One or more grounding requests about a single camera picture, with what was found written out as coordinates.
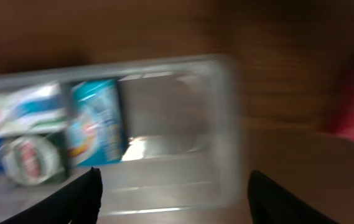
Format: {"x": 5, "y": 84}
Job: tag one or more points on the blue Kool Fever box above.
{"x": 94, "y": 126}

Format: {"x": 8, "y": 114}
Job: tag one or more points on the white blue Panadol box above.
{"x": 35, "y": 109}

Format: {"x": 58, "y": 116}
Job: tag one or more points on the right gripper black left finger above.
{"x": 78, "y": 202}

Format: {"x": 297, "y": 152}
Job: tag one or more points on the green round-logo box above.
{"x": 36, "y": 159}

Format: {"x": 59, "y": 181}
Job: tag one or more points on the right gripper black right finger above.
{"x": 272, "y": 204}

